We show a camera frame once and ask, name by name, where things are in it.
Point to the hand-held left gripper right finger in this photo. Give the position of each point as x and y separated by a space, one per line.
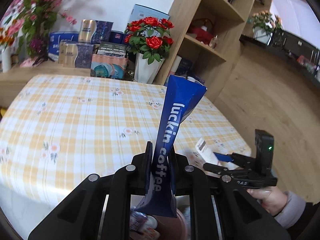
178 165

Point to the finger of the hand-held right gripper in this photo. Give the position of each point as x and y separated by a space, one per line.
225 157
217 170

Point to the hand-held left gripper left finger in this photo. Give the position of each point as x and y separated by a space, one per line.
141 165

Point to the blue luckin coffee box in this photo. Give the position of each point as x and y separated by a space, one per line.
172 120

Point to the brown trash bin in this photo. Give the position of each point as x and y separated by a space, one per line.
165 228

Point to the person's right forearm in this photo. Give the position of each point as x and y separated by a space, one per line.
295 212

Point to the person's right hand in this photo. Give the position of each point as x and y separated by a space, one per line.
271 197

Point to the dark blue shelf box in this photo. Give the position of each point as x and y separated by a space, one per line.
186 67

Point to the stack of pastel cups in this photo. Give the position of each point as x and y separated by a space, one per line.
176 66

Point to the black counter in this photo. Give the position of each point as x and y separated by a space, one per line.
295 50

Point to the small glass bottle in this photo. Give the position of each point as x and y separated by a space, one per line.
213 42

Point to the dark printed box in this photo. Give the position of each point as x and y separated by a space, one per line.
111 50

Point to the red roses in white vase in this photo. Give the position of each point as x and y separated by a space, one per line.
150 42

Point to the red basket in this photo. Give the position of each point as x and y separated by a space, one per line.
202 33

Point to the gold and blue gift box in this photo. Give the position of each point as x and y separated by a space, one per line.
96 31
75 55

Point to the small dark blue box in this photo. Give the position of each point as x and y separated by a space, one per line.
117 37

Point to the pink flower plant white pot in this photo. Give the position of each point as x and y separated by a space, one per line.
265 25

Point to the blue white tissue pack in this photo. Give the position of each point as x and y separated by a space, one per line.
60 43

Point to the pink wrapped bundle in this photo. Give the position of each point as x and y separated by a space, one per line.
32 62

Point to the low wooden sideboard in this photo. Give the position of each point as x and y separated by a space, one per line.
15 80

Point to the blue white cardboard box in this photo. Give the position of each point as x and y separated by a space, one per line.
150 11

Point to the wooden shelf unit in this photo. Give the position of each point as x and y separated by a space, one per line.
190 5

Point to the purple artificial flowers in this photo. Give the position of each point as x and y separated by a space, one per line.
38 46

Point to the white cylinder vase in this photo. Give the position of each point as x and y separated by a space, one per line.
5 60

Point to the orange artificial flowers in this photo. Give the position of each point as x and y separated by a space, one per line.
6 38

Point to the pink blossom bouquet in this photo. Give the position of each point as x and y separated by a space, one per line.
35 10

